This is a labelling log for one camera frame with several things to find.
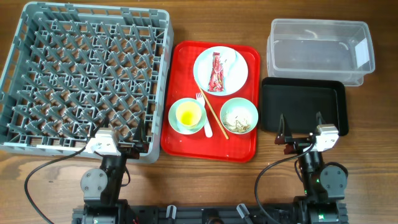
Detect rice and peanut leftovers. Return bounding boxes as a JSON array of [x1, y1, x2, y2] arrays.
[[223, 108, 251, 133]]

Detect light blue food bowl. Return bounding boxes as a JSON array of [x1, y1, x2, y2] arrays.
[[220, 98, 259, 134]]

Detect light green bowl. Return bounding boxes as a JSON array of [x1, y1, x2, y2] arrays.
[[168, 98, 207, 135]]

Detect yellow plastic cup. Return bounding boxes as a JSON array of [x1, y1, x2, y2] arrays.
[[176, 101, 201, 129]]

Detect white plastic fork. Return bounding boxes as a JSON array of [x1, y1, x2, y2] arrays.
[[195, 93, 213, 138]]

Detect red snack wrapper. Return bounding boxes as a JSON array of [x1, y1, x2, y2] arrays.
[[208, 52, 224, 92]]

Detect white napkin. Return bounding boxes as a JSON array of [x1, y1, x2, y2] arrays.
[[221, 49, 237, 75]]

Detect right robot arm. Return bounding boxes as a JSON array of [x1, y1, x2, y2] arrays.
[[275, 113, 348, 223]]

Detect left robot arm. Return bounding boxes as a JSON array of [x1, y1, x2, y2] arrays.
[[72, 118, 149, 224]]

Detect grey dishwasher rack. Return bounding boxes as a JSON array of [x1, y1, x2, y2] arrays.
[[1, 2, 174, 164]]

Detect black plastic tray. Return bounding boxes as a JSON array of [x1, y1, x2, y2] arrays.
[[260, 77, 349, 136]]

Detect wooden chopstick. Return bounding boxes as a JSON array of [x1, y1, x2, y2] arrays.
[[197, 84, 229, 139]]

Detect clear plastic bin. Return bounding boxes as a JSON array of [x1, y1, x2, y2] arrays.
[[267, 19, 376, 86]]

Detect light blue plate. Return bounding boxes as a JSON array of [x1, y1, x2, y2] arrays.
[[193, 46, 248, 96]]

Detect right black cable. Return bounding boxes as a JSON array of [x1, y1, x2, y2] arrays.
[[254, 141, 317, 224]]

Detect black cable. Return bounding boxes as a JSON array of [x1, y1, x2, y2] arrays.
[[254, 141, 317, 224], [24, 144, 90, 224]]

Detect left black cable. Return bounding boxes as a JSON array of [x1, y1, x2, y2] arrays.
[[24, 144, 90, 224]]

